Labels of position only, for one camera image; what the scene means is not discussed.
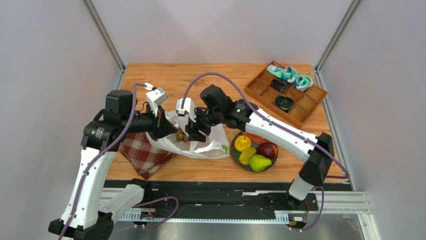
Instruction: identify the yellow fake starfruit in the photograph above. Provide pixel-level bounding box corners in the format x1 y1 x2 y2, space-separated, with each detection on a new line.
238 147 257 166

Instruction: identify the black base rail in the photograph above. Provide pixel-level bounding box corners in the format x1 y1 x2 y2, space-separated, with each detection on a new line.
103 181 319 221

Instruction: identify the blue ceramic plate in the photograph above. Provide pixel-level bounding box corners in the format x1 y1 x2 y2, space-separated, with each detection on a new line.
229 132 278 173

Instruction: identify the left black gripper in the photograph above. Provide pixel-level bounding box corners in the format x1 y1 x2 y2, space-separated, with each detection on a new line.
122 103 178 141

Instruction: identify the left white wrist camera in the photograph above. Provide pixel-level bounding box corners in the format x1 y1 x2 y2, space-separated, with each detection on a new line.
144 82 169 117

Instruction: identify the white plastic bag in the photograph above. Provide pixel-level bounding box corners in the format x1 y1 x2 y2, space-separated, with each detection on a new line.
146 125 230 160

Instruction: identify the wooden compartment tray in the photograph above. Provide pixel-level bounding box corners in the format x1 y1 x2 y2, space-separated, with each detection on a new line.
244 67 328 129

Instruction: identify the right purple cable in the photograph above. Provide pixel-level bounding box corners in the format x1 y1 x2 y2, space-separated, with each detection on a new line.
180 71 350 232

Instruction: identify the red plaid cloth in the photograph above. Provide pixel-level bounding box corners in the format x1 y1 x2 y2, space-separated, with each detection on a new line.
118 132 175 180

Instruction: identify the green fake lime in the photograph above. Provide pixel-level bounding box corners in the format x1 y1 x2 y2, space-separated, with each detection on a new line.
249 154 272 172

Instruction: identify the red fake watermelon slice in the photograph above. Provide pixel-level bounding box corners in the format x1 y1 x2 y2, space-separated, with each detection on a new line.
243 132 270 145

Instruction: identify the blue white sock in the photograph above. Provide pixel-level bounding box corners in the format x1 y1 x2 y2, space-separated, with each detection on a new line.
292 74 314 92

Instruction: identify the dark red fake fruit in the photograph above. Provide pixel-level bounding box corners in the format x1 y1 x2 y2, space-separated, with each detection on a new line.
256 142 278 159

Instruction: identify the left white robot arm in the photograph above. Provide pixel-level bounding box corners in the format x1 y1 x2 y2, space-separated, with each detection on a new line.
48 87 178 240

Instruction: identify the yellow fake pear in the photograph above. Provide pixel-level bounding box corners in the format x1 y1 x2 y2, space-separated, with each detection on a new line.
233 135 252 153

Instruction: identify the teal white sock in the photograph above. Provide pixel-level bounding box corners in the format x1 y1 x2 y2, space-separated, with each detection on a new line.
266 64 298 84

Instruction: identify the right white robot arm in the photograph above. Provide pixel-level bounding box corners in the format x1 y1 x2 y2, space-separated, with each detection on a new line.
176 84 335 202

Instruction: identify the brown fake longan bunch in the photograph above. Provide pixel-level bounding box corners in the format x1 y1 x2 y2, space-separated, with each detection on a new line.
176 127 188 143

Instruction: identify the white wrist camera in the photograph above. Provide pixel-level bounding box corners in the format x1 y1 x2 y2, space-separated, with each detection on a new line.
144 82 169 117
175 97 196 122

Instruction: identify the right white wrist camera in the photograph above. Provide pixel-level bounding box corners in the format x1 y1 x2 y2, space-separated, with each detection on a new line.
175 97 196 122

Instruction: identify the black sock roll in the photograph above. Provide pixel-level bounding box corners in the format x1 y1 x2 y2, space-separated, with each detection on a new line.
269 78 291 94

